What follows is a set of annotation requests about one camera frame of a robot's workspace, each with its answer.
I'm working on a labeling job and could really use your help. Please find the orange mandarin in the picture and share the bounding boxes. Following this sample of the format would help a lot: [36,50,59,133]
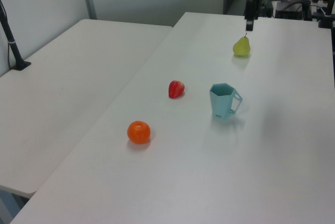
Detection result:
[127,120,152,145]

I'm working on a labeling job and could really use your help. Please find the black electronics box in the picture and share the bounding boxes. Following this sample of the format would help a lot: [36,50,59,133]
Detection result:
[274,0,314,21]

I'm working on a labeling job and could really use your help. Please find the black camera pole with base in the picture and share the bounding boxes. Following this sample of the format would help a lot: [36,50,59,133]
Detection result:
[0,0,32,71]

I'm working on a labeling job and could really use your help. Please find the green pear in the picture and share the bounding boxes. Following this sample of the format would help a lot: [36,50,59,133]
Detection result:
[232,32,252,58]

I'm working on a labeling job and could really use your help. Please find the red strawberry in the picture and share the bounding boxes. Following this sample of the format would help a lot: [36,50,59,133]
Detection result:
[167,80,186,99]

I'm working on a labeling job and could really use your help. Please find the black stand with clamp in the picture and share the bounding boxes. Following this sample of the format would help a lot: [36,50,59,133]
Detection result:
[317,0,335,29]

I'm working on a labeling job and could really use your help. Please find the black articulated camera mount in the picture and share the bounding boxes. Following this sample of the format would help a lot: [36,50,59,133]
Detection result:
[243,0,277,32]

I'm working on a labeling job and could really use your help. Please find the light blue faceted mug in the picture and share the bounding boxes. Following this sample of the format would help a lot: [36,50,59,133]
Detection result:
[209,83,244,122]

